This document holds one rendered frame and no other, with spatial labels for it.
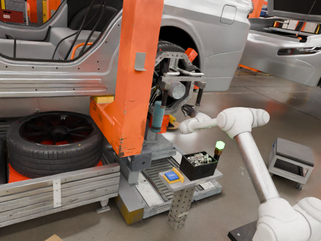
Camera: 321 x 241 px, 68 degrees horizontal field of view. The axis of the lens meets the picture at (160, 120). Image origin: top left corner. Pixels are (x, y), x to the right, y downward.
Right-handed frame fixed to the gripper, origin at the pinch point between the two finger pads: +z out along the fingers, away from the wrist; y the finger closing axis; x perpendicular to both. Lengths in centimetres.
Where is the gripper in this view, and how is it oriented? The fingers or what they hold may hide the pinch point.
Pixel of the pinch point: (181, 105)
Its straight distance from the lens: 226.3
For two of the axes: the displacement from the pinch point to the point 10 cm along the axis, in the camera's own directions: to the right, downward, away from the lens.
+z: -5.1, -4.3, 7.5
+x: -4.9, -5.8, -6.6
